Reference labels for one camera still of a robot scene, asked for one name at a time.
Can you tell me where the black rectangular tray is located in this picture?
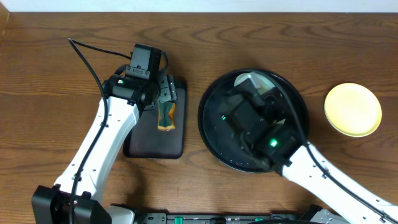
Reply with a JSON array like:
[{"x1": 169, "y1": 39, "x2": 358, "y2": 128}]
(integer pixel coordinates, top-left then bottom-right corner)
[{"x1": 123, "y1": 80, "x2": 187, "y2": 159}]

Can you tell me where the black round tray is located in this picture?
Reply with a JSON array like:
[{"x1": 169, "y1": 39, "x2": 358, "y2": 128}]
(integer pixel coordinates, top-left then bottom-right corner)
[{"x1": 198, "y1": 68, "x2": 309, "y2": 173}]

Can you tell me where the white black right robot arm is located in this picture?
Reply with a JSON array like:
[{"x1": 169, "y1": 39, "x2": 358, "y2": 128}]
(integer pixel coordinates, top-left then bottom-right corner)
[{"x1": 219, "y1": 93, "x2": 397, "y2": 223}]

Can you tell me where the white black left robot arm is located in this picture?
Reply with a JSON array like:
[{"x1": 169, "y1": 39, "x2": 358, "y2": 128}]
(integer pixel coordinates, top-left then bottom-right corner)
[{"x1": 32, "y1": 74, "x2": 177, "y2": 223}]

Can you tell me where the yellow plate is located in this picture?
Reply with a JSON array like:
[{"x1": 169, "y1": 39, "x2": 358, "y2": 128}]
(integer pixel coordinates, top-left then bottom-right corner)
[{"x1": 324, "y1": 83, "x2": 382, "y2": 138}]

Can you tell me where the light green plate bottom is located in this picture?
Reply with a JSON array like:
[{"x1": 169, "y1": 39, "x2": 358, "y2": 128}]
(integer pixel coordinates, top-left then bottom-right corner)
[{"x1": 234, "y1": 72, "x2": 275, "y2": 95}]

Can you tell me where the orange green scrub sponge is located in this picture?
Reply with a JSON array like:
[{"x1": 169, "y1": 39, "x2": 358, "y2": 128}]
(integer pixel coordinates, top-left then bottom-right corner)
[{"x1": 157, "y1": 102, "x2": 176, "y2": 131}]

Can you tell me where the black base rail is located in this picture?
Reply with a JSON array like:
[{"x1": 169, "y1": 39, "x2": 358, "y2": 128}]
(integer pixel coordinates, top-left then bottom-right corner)
[{"x1": 108, "y1": 205, "x2": 343, "y2": 224}]

